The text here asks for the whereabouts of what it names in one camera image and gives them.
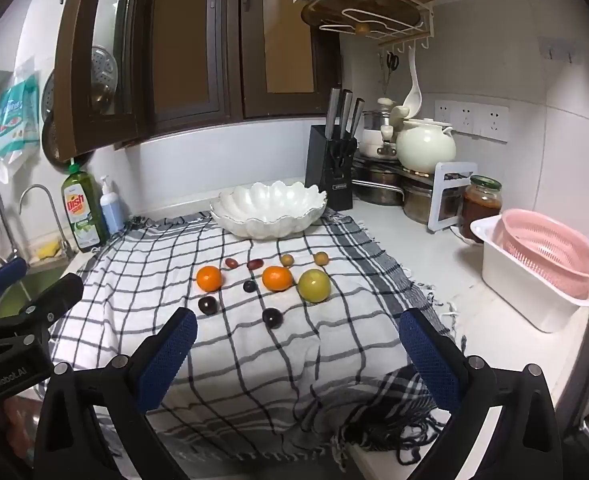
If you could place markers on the yellow sponge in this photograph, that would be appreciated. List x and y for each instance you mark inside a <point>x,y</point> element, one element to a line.
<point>49,249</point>

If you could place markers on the white wall outlet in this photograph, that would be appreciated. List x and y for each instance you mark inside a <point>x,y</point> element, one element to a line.
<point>494,122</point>
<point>445,112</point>
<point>468,117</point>

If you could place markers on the glass jar of sauce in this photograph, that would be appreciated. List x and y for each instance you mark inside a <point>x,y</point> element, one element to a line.
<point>482,205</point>

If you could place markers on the cream ceramic pot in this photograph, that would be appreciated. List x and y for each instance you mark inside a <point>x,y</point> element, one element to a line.
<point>424,147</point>

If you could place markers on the black knife block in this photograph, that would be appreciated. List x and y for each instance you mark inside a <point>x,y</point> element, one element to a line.
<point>324,175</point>

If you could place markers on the black and white checkered cloth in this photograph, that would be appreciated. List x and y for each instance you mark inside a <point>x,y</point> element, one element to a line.
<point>274,370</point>

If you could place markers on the kitchen sink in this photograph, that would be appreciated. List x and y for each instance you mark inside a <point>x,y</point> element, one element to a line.
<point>29,285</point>

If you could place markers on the round wooden cutting board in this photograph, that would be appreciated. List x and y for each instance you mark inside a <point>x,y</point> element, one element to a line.
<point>334,12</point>

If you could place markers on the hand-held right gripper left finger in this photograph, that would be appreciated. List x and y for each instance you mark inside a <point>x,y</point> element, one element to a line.
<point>169,355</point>

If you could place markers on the hanging black scissors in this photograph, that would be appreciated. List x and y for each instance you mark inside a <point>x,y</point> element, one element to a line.
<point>392,62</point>

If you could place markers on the white plastic basin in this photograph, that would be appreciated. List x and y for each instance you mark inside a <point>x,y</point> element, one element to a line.
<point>524,290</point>

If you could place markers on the green dish soap bottle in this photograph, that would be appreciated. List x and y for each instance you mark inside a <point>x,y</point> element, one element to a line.
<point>82,210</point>

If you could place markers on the green plum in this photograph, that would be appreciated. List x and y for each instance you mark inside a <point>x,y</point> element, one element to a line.
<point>314,285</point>

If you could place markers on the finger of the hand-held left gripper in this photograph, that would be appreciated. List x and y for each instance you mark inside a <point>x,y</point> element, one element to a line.
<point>54,300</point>
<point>4,276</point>

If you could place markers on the blue pump bottle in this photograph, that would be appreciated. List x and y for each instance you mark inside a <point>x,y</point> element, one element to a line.
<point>111,210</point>

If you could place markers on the dark plum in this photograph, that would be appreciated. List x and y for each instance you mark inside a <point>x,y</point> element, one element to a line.
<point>272,318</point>

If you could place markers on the perforated steel steamer plate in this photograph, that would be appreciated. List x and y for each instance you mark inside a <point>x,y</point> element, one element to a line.
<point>103,80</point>

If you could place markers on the curved steel faucet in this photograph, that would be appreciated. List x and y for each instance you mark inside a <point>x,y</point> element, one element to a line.
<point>57,220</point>

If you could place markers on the small green jujube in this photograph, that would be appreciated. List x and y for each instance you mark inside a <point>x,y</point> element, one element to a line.
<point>287,260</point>

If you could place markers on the brown glass cabinet door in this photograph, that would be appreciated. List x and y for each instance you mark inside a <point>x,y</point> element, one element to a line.
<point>74,110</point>

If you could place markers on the small brown fruit right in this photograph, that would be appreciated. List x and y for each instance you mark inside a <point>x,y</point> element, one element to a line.
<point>320,258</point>

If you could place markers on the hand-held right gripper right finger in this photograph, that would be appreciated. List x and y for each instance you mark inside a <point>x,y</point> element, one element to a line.
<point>429,360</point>

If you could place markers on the orange mandarin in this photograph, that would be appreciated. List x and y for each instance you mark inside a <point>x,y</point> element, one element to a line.
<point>209,279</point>
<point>277,278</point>

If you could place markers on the steel cooking pot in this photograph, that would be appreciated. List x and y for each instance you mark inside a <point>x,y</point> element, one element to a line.
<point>417,202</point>
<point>377,182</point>

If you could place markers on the white scalloped bowl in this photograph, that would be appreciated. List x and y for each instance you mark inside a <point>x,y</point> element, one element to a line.
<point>269,210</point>

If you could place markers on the pink plastic colander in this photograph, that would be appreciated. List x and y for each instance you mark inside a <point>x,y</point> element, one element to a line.
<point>549,255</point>

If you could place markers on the red jujube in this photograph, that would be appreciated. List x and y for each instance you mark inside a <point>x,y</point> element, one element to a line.
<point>255,263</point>
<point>231,262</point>

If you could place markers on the dark round strainer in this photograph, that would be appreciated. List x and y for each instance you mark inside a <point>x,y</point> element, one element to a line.
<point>48,125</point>

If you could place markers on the steel pots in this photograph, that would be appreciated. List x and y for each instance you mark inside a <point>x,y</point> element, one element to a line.
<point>439,175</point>

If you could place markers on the white ladle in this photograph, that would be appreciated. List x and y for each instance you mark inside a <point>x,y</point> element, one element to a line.
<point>413,95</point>

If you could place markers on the hanging blue printed bag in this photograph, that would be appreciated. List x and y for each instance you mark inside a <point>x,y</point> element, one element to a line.
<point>17,115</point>

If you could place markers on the brown panel cabinet door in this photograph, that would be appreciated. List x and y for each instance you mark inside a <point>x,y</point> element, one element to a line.
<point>284,35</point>
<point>184,60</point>

